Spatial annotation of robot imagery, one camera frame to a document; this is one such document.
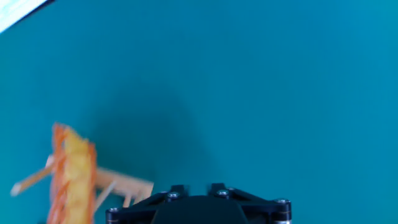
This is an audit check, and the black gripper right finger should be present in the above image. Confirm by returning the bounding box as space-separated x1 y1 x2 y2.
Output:
207 182 292 224

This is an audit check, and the printed white paper sheet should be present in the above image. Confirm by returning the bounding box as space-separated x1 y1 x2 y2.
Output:
0 0 47 34

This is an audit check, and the orange yellow woven basket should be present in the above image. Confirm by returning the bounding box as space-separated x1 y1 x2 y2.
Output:
46 123 98 224

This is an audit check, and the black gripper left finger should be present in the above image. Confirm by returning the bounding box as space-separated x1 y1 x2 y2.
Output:
105 185 189 224

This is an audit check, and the green table mat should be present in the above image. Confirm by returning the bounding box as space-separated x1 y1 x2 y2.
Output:
0 0 398 224

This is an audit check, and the wooden dish rack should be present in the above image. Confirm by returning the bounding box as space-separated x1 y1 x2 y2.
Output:
10 155 155 212

